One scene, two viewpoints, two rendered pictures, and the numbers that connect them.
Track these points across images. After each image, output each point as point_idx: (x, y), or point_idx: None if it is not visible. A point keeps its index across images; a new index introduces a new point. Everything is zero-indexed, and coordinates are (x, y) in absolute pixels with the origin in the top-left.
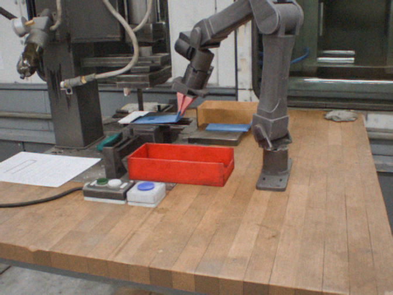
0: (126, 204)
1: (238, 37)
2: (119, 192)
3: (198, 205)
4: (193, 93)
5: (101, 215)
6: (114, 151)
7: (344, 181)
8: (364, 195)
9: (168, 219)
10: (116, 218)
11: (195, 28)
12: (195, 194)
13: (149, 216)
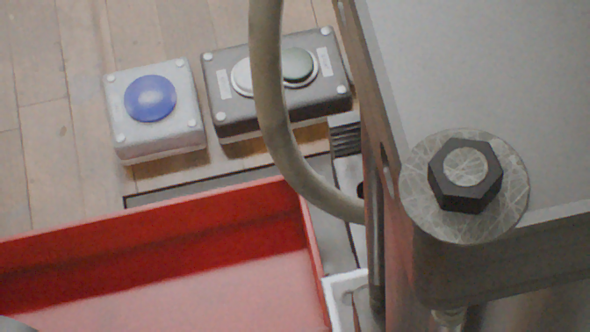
0: (197, 74)
1: None
2: (211, 51)
3: (1, 152)
4: None
5: (219, 4)
6: (330, 138)
7: None
8: None
9: (43, 61)
10: (176, 11)
11: (9, 318)
12: (39, 205)
13: (98, 53)
